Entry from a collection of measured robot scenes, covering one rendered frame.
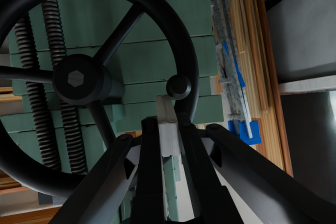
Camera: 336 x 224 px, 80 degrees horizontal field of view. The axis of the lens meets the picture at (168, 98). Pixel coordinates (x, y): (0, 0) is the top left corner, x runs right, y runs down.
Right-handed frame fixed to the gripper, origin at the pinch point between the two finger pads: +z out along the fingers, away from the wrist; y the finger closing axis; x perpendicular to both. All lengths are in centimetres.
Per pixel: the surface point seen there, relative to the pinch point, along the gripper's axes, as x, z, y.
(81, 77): 3.7, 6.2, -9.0
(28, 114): -3.1, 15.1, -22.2
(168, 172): -43, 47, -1
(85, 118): -4.5, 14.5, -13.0
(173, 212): -57, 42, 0
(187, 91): 2.3, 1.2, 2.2
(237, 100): -37, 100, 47
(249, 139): -60, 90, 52
